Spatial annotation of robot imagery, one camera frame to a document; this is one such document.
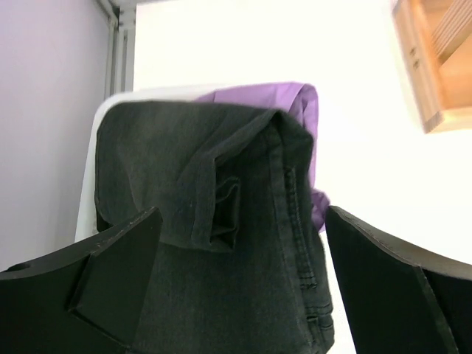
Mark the wooden clothes rack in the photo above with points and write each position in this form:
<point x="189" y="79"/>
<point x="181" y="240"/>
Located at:
<point x="435" y="39"/>

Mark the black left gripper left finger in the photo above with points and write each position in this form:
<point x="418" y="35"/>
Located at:
<point x="84" y="298"/>

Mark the purple trousers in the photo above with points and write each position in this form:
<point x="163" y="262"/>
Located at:
<point x="301" y="101"/>

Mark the black trousers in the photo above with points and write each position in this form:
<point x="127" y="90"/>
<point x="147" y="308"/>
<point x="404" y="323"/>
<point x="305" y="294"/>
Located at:
<point x="240" y="267"/>

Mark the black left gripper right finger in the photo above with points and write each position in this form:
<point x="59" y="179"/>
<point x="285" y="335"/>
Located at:
<point x="399" y="298"/>

